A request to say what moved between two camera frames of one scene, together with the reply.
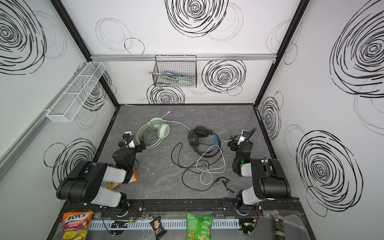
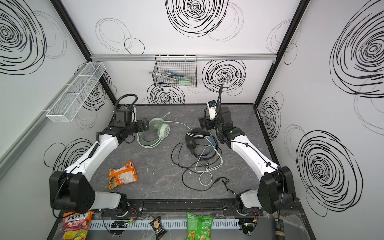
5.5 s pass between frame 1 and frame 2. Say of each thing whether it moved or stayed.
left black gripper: moved
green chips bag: stayed
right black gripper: moved
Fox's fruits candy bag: stayed
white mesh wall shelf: stayed
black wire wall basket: stayed
